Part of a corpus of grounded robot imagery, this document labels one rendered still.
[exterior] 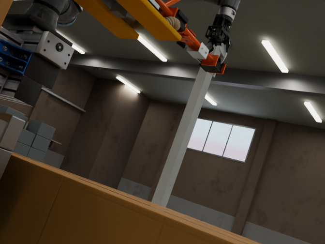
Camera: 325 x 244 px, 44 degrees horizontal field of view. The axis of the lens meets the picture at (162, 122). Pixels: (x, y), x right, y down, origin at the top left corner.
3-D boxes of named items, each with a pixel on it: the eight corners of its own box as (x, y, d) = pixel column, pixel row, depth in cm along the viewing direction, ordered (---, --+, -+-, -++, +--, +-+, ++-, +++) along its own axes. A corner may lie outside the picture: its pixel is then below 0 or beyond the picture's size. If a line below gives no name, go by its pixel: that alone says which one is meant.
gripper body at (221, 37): (203, 37, 177) (212, 13, 179) (212, 47, 184) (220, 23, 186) (218, 38, 172) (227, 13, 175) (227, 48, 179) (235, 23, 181)
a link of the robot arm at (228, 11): (223, 15, 187) (239, 15, 182) (220, 24, 186) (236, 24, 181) (216, 6, 181) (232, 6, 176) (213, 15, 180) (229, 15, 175)
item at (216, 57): (214, 65, 172) (218, 54, 173) (200, 64, 176) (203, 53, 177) (223, 74, 178) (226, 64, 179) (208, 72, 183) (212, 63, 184)
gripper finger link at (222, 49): (215, 58, 172) (214, 40, 175) (221, 65, 176) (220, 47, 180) (222, 56, 170) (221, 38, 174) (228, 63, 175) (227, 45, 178)
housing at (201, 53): (199, 51, 163) (202, 41, 163) (185, 50, 167) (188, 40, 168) (206, 59, 168) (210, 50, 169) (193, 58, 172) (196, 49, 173)
